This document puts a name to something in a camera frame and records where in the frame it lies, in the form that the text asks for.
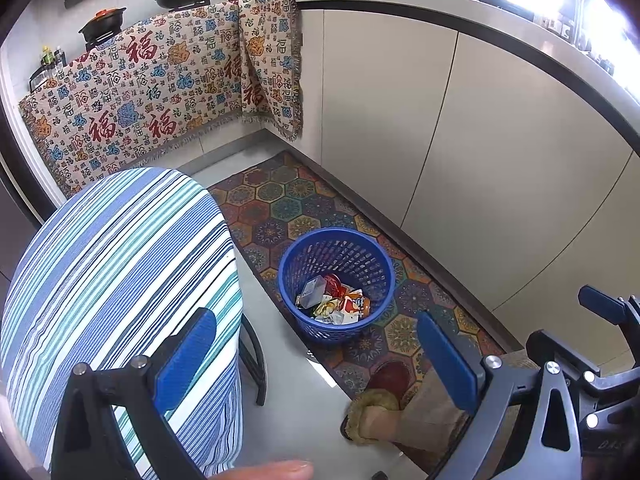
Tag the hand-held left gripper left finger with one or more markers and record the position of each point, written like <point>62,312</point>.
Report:
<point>185,360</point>

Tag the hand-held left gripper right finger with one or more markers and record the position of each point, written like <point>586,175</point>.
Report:
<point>445,365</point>

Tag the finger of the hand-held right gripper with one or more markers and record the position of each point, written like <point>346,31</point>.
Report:
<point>575,357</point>
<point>602,302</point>

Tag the red foil wrapper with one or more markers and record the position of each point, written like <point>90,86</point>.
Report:
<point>334,284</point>

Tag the white green milk carton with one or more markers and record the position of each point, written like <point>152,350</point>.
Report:
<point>312,292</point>

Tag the blue plastic mesh basket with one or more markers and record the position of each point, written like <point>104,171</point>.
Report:
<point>300,260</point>

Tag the person's left hand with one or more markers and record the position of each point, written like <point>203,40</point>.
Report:
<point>270,471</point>

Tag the person's beige trouser leg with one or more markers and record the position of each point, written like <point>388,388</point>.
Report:
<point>435,420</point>

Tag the striped tablecloth round table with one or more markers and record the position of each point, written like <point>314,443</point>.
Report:
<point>120,280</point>

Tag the colourful hexagon rug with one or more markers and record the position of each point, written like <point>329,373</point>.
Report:
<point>310,205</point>

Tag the white kitchen base cabinets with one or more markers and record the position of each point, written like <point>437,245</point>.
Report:
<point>450,160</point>

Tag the printed blanket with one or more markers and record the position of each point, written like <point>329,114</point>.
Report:
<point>270,60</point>
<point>135,105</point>

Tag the black rack with bottles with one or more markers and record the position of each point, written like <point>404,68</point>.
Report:
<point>50,62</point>

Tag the black clay pot red lid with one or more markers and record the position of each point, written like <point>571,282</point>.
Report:
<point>102,25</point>

